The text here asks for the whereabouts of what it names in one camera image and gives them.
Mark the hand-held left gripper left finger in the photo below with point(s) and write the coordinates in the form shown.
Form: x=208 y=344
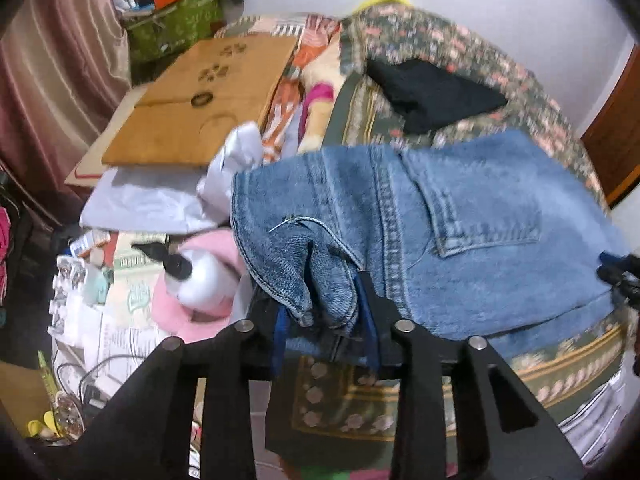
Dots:
x=281 y=340

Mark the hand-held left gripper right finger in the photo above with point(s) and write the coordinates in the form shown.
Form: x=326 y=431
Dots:
x=364 y=320

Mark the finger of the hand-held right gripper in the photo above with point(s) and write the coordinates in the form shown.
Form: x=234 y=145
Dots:
x=622 y=272

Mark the blue denim pants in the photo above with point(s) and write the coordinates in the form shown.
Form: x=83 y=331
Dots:
x=475 y=185

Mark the white bottle with black cap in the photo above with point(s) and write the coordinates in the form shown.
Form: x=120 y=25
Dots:
x=205 y=280

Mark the brown wooden wardrobe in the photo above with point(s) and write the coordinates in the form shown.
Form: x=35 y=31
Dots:
x=617 y=135

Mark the white crumpled cloth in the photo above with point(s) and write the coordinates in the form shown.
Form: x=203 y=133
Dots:
x=235 y=160

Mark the pile of papers and packets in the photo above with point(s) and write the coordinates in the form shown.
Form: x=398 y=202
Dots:
x=95 y=300

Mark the light grey folded cloth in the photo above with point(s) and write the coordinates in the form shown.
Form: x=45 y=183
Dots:
x=145 y=200

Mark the orange striped quilt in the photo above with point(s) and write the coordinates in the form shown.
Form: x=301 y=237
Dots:
x=285 y=105

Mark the black folded cloth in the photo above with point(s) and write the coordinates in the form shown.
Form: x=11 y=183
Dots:
x=435 y=95

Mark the wooden lap board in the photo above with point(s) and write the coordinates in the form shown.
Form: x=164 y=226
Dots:
x=200 y=110

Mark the dark floral blanket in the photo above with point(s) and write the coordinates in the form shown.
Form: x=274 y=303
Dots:
x=450 y=40

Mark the green patterned storage box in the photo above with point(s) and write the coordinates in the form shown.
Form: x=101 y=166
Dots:
x=170 y=30

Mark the striped reddish curtain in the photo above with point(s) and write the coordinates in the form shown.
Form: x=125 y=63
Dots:
x=55 y=85

